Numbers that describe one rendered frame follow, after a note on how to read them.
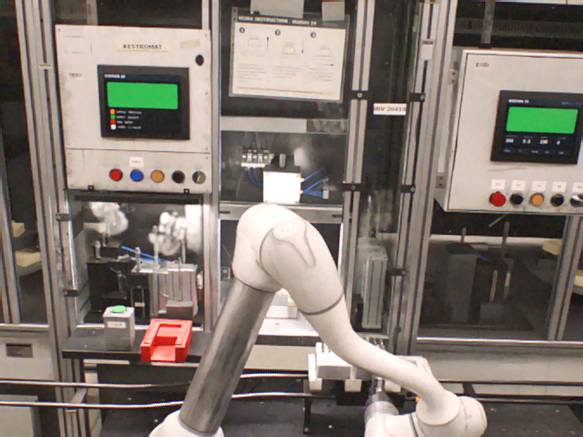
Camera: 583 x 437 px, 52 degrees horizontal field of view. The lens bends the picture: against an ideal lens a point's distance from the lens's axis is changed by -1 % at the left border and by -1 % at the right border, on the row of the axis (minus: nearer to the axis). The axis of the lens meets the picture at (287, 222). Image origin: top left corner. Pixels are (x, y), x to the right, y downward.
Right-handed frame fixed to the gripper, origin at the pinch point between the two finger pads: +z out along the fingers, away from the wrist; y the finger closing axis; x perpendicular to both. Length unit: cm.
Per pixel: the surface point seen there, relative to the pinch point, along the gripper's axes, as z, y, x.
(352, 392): -1.7, -6.6, 5.5
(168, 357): -1, 2, 59
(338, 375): -1.9, -0.8, 9.9
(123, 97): 13, 74, 73
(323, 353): 4.4, 2.4, 14.4
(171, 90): 14, 77, 60
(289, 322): 25.6, 0.7, 24.9
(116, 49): 15, 87, 75
